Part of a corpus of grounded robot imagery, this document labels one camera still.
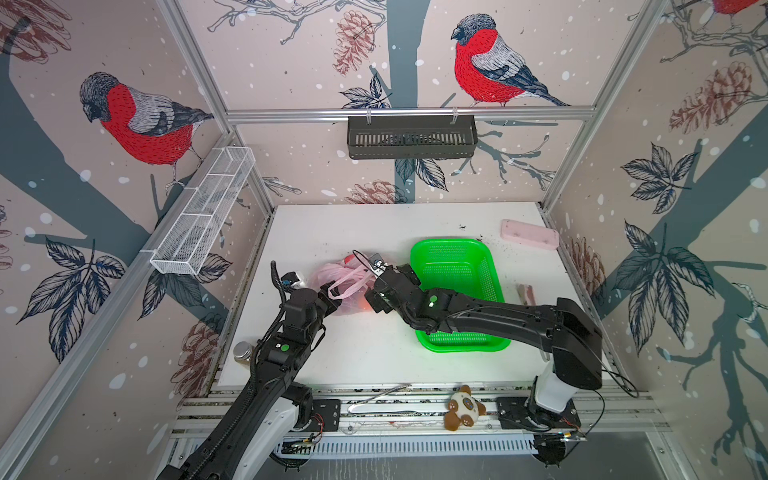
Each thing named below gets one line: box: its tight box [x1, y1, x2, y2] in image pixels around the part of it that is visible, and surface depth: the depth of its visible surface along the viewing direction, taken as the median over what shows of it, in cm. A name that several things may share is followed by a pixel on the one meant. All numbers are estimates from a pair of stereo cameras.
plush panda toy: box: [444, 384, 487, 431], surface depth 74 cm
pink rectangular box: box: [500, 219, 560, 250], surface depth 110 cm
